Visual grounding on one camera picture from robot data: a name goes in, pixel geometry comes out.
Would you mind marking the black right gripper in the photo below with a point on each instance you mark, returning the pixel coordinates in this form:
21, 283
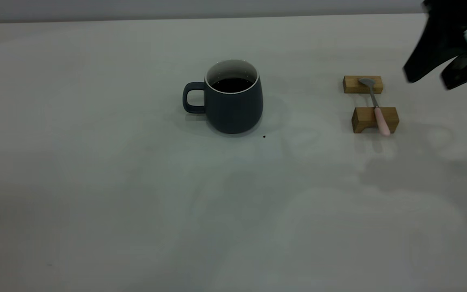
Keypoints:
460, 10

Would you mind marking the black coffee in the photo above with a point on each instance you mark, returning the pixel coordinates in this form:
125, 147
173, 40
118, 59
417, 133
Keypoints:
232, 85

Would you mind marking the flat wooden block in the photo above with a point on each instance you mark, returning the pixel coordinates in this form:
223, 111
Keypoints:
351, 85

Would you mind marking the arched wooden block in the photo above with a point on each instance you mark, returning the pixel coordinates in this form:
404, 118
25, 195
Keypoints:
363, 118

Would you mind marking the dark grey ceramic cup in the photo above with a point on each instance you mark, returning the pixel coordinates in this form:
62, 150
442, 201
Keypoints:
233, 115

